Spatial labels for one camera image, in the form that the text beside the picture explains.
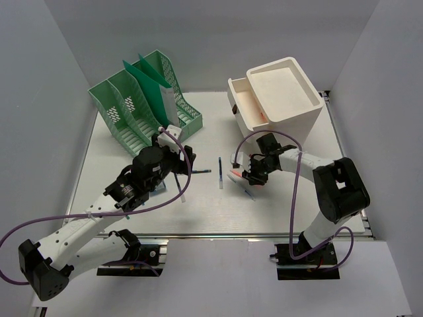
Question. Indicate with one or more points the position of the light blue highlighter pen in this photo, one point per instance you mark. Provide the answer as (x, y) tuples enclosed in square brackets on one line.
[(239, 185)]

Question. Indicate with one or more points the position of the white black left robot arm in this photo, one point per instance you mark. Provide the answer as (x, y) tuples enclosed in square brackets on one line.
[(52, 262)]

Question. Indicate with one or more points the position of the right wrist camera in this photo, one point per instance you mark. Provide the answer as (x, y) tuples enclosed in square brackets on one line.
[(241, 160)]

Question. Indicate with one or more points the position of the black gel pen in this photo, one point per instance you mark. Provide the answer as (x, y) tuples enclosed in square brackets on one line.
[(204, 171)]

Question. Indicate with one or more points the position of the blue white small box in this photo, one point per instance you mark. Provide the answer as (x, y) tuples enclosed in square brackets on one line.
[(159, 189)]

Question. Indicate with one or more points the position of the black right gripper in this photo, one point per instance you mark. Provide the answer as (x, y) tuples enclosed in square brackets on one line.
[(252, 177)]

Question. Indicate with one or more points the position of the purple gel pen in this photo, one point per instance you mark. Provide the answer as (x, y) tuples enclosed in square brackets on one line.
[(182, 197)]

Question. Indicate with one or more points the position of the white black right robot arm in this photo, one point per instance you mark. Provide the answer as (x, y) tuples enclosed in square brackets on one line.
[(341, 193)]

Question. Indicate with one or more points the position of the green mesh file rack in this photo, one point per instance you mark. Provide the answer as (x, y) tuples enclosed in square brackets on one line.
[(126, 113)]

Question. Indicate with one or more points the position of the white drawer cabinet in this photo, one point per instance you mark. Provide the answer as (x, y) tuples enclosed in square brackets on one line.
[(286, 96)]

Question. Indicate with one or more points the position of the green file folder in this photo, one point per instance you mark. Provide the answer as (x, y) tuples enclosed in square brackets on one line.
[(158, 92)]

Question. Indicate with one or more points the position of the orange highlighter pen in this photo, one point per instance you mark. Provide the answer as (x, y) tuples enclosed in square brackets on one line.
[(238, 174)]

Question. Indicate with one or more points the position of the dark blue gel pen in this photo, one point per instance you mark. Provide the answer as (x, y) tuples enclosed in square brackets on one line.
[(220, 173)]

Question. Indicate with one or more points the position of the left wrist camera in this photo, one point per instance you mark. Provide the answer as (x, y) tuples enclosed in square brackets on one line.
[(169, 136)]

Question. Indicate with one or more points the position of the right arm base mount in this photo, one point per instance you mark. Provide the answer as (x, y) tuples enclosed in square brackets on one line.
[(315, 266)]

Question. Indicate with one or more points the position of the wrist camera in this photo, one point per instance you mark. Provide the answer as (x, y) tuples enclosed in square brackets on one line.
[(169, 136), (241, 160)]

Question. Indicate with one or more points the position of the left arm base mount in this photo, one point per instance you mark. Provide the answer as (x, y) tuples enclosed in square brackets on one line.
[(141, 259)]

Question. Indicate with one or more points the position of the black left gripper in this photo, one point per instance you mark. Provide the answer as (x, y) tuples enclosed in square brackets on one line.
[(181, 166)]

